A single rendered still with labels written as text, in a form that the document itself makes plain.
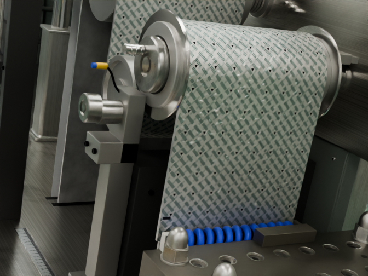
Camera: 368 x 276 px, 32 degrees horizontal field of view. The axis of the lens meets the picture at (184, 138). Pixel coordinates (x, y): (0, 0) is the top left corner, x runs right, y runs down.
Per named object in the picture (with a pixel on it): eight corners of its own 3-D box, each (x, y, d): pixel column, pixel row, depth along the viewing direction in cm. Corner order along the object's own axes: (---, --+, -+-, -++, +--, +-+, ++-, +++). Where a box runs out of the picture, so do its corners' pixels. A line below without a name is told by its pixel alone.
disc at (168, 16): (128, 102, 94) (143, 0, 90) (131, 102, 95) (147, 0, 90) (176, 135, 82) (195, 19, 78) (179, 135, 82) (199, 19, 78)
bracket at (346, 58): (308, 56, 101) (310, 43, 101) (335, 58, 104) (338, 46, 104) (328, 63, 97) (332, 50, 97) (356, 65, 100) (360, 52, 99)
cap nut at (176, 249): (155, 253, 82) (160, 221, 81) (179, 251, 84) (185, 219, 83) (167, 268, 79) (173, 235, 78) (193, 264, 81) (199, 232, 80)
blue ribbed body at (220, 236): (164, 248, 89) (167, 225, 88) (286, 236, 99) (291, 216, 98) (176, 260, 86) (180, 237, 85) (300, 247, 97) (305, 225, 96)
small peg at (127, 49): (122, 55, 85) (120, 46, 85) (141, 57, 86) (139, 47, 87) (126, 50, 84) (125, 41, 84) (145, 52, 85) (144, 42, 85)
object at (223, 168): (155, 239, 88) (177, 110, 83) (289, 227, 100) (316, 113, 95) (156, 241, 88) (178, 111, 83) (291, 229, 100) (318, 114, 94)
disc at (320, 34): (267, 106, 107) (286, 17, 103) (269, 106, 107) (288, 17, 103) (326, 135, 95) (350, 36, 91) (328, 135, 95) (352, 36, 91)
